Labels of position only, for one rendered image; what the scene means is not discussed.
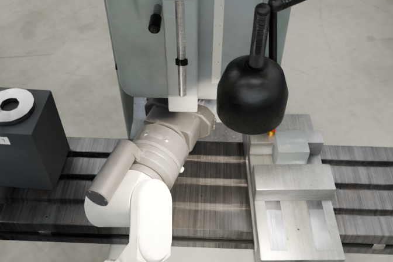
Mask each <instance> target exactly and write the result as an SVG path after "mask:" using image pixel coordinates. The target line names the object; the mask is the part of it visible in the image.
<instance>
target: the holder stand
mask: <svg viewBox="0 0 393 262"><path fill-rule="evenodd" d="M69 149H70V147H69V143H68V140H67V137H66V134H65V131H64V128H63V125H62V122H61V119H60V116H59V114H58V110H57V107H56V104H55V101H54V98H53V95H52V93H51V91H50V90H41V89H23V88H6V87H0V186H2V187H16V188H31V189H46V190H55V188H56V185H57V182H58V179H59V176H60V174H61V171H62V168H63V165H64V162H65V160H66V157H67V154H68V151H69Z"/></svg>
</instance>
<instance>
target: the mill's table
mask: <svg viewBox="0 0 393 262"><path fill-rule="evenodd" d="M67 140H68V143H69V147H70V149H69V151H68V154H67V157H66V160H65V162H64V165H63V168H62V171H61V174H60V176H59V179H58V182H57V185H56V188H55V190H46V189H31V188H16V187H2V186H0V240H18V241H34V242H64V243H95V244H126V245H128V244H129V232H130V227H97V226H95V225H93V224H92V223H91V222H90V221H89V220H88V218H87V216H86V214H85V208H84V204H85V198H86V194H85V192H86V190H87V189H88V187H89V186H90V184H91V183H92V181H93V180H94V178H95V177H96V175H97V174H98V172H99V171H100V169H101V168H102V166H103V164H104V163H105V162H106V160H107V158H108V157H109V155H110V154H111V152H112V151H113V149H114V148H115V146H116V145H117V143H118V141H119V140H122V139H114V138H95V137H67ZM126 140H129V141H131V142H132V141H133V140H134V139H126ZM320 158H321V161H322V164H329V165H330V169H331V172H332V175H333V180H334V183H335V187H336V190H335V193H334V195H333V198H332V200H331V202H332V206H333V211H334V214H335V218H336V223H337V228H338V231H339V235H340V240H341V243H342V247H343V251H344V253H357V254H388V255H393V147H375V146H338V145H323V147H322V150H321V153H320ZM183 167H184V170H183V172H182V173H179V175H178V177H177V179H176V181H175V183H174V185H173V187H172V188H171V189H170V190H169V192H170V194H171V199H172V239H171V246H173V247H203V248H219V249H250V250H254V243H253V232H252V226H251V214H250V204H249V192H248V186H247V175H246V163H245V157H244V146H243V142H207V141H196V143H195V146H194V148H193V149H192V150H191V151H190V152H189V154H188V157H187V159H186V161H185V163H184V165H183Z"/></svg>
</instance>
